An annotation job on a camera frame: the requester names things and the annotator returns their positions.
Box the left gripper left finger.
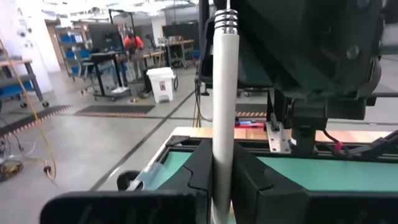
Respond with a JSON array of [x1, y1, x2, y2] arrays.
[[39, 138, 215, 224]]

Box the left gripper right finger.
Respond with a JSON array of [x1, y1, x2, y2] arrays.
[[229, 142, 398, 224]]

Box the white-handled metal fork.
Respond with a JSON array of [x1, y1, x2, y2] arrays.
[[210, 0, 241, 224]]

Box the red flat box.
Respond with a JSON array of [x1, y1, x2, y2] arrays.
[[234, 118, 267, 129]]

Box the green table mat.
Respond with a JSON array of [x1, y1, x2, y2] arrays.
[[146, 151, 398, 192]]

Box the black striped floor mat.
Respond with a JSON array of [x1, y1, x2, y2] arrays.
[[0, 104, 73, 138], [234, 102, 268, 118], [74, 104, 156, 118]]

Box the white trash bin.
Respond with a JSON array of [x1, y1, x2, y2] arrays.
[[146, 67, 177, 104]]

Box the white floor sheet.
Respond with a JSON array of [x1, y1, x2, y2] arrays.
[[111, 86, 131, 95]]

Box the wooden desk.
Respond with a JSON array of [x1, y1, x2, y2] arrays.
[[142, 39, 195, 68]]

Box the black computer monitor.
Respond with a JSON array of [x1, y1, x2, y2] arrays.
[[88, 23, 124, 52], [161, 22, 200, 41]]

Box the person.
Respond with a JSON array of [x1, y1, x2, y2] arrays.
[[123, 32, 145, 62]]

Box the black standing desk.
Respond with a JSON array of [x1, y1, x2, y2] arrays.
[[90, 49, 147, 100]]

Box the shelf with blue bins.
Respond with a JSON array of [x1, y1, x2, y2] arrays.
[[55, 26, 91, 78]]

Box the grey rolling cart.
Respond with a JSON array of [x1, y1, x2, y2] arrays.
[[0, 57, 50, 108]]

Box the silver metal bracket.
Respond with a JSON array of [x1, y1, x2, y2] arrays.
[[266, 121, 292, 154]]

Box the black frame handle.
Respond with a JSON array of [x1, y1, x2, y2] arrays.
[[116, 170, 142, 191]]

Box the red black power cable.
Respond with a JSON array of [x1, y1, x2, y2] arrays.
[[323, 129, 346, 153]]

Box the yellow extension cord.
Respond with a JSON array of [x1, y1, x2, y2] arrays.
[[0, 37, 57, 181]]

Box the tangled floor cables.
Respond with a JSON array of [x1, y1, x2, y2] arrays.
[[0, 136, 35, 183]]

